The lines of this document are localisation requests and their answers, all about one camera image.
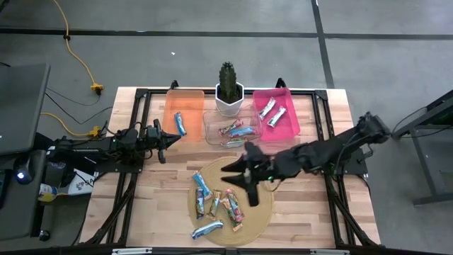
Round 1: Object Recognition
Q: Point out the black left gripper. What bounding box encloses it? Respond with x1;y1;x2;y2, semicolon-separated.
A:
144;119;182;165

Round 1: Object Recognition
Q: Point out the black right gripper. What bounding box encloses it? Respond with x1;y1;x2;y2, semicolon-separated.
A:
220;141;284;208

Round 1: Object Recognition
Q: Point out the blue purple granola bar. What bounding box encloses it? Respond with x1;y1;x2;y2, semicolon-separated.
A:
173;111;188;137

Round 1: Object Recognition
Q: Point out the green brown granola bar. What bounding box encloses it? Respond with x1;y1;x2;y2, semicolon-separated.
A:
219;137;248;149

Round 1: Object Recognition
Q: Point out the red blue granola bar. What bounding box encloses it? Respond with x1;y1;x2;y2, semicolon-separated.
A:
225;187;246;223

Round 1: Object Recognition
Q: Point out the yellow brown granola bar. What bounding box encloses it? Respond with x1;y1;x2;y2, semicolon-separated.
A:
207;190;222;220

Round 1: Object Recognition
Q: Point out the blue snack bar wrapper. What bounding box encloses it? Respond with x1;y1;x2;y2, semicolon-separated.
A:
192;171;213;201

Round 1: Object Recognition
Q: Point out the light blue white granola bar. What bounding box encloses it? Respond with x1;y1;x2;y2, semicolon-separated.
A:
267;105;287;128

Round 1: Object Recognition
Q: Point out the dark blue Chewy granola bar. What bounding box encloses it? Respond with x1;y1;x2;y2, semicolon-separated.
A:
195;186;206;220

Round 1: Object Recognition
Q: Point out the orange translucent plastic tray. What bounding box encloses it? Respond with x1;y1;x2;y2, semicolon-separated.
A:
162;89;206;142

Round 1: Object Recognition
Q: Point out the clear plastic tray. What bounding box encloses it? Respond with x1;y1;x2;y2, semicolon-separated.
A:
202;104;263;147

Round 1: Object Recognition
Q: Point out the round woven straw placemat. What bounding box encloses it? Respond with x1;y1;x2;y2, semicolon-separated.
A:
187;155;275;247

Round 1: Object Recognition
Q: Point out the pink translucent plastic tray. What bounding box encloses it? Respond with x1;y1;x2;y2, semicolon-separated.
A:
252;87;302;142

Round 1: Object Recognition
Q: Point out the white hexagonal plant pot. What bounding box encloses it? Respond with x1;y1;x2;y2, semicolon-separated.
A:
214;81;245;117

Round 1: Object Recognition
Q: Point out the green cactus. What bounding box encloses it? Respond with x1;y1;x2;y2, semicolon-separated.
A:
218;62;241;103

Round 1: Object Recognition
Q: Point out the white printed bag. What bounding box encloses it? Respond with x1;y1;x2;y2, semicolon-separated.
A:
67;169;96;196

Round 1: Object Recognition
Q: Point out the white yellow bottle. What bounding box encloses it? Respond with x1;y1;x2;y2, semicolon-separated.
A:
38;183;59;203

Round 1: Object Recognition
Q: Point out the black lit computer mouse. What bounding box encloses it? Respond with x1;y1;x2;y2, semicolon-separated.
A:
13;156;36;186

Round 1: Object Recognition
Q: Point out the gray monitor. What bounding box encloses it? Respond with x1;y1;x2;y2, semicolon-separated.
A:
0;63;50;156

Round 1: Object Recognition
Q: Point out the dark metal stand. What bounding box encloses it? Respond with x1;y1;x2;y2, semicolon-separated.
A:
389;90;453;207

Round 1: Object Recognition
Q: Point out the yellow extension cord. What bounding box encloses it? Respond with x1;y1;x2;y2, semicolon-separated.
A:
40;112;103;138
52;0;104;96

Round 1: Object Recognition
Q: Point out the thin black floor cable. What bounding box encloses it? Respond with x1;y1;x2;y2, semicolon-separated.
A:
45;86;103;107
43;91;114;125

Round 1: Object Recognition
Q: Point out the black aluminium table frame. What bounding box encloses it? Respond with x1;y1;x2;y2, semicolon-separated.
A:
79;78;382;249

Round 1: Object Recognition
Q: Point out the silver metal bracket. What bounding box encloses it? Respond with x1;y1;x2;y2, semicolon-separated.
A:
112;247;153;255
310;249;350;255

